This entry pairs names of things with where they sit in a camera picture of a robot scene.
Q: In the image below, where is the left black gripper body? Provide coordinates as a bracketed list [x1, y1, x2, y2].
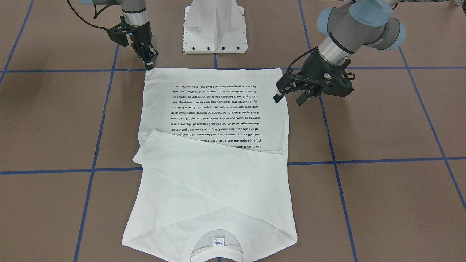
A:
[288, 47, 346, 93]

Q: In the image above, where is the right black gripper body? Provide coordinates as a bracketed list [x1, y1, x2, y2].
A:
[130, 22, 153, 47]

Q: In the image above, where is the white long-sleeve printed shirt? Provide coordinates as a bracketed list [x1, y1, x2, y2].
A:
[122, 68, 298, 262]

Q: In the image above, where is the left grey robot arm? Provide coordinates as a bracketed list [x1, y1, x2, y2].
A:
[273, 0, 406, 105]

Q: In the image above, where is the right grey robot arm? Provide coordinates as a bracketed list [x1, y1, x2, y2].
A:
[67, 0, 159, 70]

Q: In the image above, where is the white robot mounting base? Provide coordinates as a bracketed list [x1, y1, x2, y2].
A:
[183, 0, 248, 54]

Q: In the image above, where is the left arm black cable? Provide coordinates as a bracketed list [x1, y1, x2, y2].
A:
[286, 47, 319, 82]

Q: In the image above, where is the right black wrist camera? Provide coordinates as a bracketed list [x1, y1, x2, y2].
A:
[107, 22, 129, 47]

